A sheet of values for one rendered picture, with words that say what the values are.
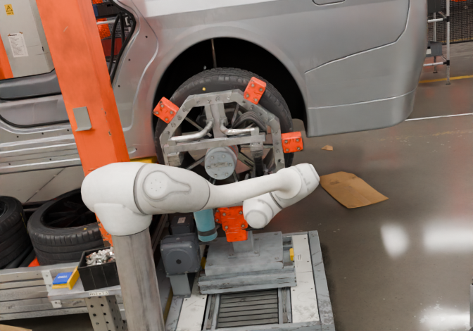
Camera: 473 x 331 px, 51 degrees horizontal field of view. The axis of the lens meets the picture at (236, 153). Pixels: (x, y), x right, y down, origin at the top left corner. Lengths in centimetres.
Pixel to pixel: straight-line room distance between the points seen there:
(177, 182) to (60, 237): 156
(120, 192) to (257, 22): 141
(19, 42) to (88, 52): 505
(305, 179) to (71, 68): 103
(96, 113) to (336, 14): 119
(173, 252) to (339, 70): 120
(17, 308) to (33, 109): 146
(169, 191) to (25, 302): 175
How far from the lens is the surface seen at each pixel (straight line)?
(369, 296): 267
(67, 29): 209
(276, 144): 223
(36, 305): 282
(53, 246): 274
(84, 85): 211
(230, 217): 238
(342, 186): 375
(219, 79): 224
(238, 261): 261
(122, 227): 132
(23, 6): 699
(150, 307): 143
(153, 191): 119
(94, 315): 244
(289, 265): 262
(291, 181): 162
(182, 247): 250
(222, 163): 211
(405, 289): 272
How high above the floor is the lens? 163
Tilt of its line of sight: 20 degrees down
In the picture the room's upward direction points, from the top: 9 degrees counter-clockwise
